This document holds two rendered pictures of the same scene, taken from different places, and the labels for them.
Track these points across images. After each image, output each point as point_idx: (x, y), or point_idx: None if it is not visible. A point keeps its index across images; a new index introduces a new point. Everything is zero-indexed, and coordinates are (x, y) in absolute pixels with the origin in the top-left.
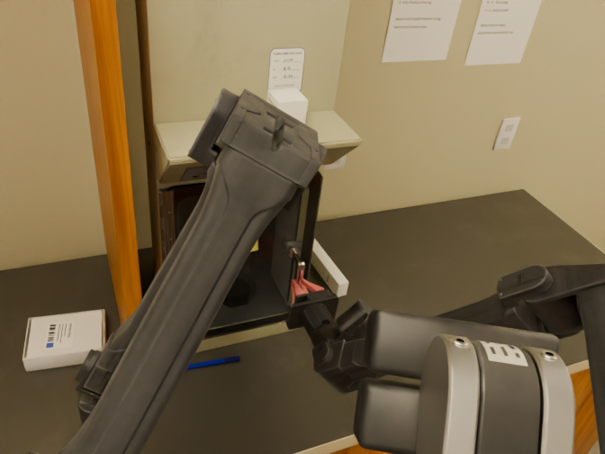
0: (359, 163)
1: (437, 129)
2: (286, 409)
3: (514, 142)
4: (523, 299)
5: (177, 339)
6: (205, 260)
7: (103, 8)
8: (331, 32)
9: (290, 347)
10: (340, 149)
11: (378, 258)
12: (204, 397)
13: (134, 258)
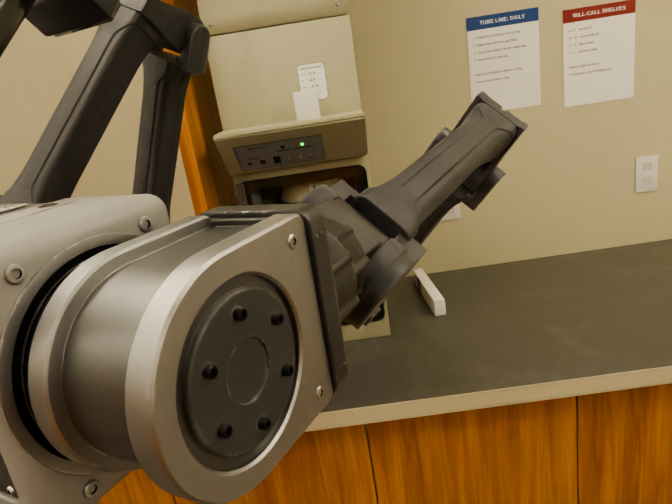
0: (477, 213)
1: (555, 174)
2: (350, 383)
3: (662, 183)
4: None
5: (71, 105)
6: (88, 60)
7: None
8: (341, 47)
9: (374, 346)
10: (350, 124)
11: (492, 291)
12: None
13: None
